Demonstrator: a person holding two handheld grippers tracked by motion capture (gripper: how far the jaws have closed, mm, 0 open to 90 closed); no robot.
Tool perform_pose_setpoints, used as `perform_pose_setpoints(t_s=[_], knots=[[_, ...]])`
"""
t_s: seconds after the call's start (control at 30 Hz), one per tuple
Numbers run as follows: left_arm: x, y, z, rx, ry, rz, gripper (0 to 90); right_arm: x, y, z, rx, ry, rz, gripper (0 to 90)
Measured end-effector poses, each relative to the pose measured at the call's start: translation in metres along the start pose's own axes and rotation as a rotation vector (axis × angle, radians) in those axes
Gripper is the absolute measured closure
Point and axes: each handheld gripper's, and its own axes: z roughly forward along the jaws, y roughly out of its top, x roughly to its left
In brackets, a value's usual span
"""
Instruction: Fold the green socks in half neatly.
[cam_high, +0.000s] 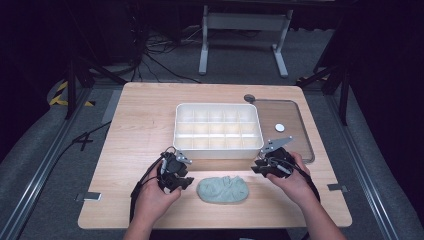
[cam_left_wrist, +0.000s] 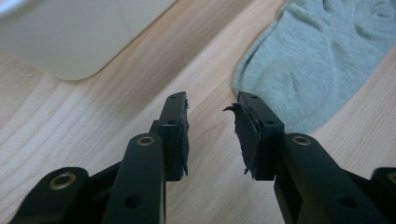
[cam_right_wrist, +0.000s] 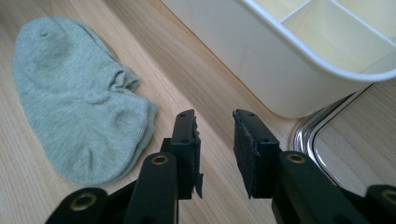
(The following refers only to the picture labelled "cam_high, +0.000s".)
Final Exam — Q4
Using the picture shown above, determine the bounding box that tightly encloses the person's left hand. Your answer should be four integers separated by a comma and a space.
134, 166, 183, 225

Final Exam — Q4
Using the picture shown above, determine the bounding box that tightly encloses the grey metal table frame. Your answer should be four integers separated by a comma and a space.
198, 4, 294, 79

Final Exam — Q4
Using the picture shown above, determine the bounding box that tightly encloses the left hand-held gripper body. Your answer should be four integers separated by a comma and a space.
159, 149, 194, 194

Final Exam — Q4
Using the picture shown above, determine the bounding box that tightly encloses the clear box lid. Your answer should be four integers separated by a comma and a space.
252, 98, 316, 164

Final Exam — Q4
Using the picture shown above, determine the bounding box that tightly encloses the black tripod stand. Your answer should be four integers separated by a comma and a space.
295, 61, 353, 126
64, 53, 128, 120

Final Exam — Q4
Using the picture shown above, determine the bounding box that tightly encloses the aluminium floor rail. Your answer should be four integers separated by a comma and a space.
324, 94, 401, 240
0, 87, 94, 240

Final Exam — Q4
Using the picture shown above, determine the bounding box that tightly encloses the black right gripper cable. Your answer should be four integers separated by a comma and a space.
266, 156, 322, 203

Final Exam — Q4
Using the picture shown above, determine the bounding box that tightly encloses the metal table bracket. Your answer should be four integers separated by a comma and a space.
75, 191, 103, 203
326, 183, 350, 194

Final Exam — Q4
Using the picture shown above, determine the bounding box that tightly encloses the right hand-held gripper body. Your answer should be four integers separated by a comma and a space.
259, 135, 296, 180

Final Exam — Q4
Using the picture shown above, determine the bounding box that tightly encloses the person's right hand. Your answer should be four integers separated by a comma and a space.
266, 152, 318, 210

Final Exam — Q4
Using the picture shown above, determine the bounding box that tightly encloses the yellow black hazard tape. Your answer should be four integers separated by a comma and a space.
48, 80, 96, 108

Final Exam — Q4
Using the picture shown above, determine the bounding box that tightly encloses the white divided storage box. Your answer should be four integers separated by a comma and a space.
172, 102, 265, 161

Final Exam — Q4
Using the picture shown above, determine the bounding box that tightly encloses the black floor cable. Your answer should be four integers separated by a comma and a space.
18, 121, 112, 240

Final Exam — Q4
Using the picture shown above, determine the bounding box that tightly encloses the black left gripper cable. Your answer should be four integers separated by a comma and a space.
129, 146, 177, 223

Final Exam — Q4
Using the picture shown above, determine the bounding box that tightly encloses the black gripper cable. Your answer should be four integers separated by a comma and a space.
266, 156, 322, 203
129, 146, 177, 223

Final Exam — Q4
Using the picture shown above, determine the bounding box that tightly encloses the bundle of black floor cables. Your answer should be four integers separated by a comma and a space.
131, 19, 203, 84

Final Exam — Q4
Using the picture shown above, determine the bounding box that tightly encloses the light green cloth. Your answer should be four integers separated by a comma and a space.
195, 175, 250, 205

